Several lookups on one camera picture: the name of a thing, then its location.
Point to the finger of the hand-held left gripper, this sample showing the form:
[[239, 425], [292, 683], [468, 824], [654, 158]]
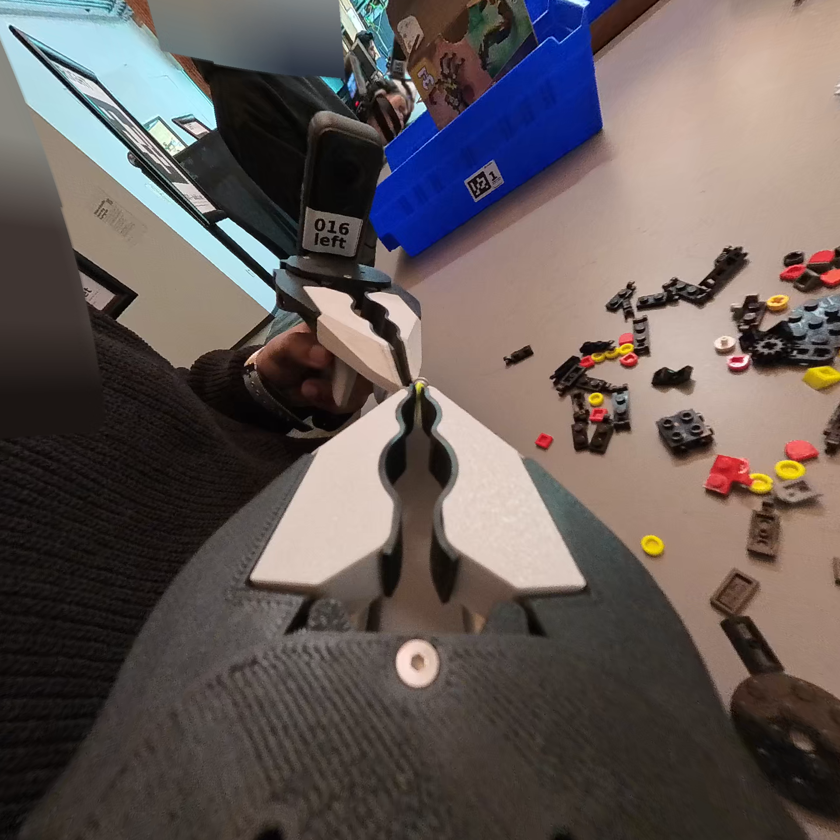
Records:
[[408, 334], [348, 328]]

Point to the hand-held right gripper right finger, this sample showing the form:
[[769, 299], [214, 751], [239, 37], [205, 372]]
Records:
[[505, 525]]

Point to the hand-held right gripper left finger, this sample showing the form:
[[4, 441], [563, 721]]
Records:
[[321, 525]]

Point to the lime green lego claw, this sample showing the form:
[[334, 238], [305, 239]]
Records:
[[418, 394]]

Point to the person's left forearm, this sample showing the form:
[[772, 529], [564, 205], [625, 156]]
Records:
[[216, 387]]

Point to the cardboard lego box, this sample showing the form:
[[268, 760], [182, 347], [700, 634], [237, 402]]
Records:
[[459, 59]]

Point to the scattered lego pieces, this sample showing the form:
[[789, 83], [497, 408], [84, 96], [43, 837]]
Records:
[[686, 430]]

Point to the black round lego plate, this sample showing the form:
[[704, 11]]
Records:
[[774, 715]]

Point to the person's left hand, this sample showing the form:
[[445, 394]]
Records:
[[302, 374]]

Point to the grey wristwatch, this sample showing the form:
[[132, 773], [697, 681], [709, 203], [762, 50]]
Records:
[[254, 384]]

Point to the small framed picture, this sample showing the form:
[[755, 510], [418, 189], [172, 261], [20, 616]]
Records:
[[193, 124], [164, 134]]

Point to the blue plastic bin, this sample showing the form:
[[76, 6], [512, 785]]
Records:
[[499, 151]]

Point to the large black framed poster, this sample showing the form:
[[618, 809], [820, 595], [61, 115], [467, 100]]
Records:
[[98, 92]]

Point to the white wall label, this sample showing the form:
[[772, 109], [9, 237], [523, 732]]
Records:
[[117, 216]]

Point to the black picture frame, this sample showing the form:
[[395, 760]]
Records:
[[98, 289]]

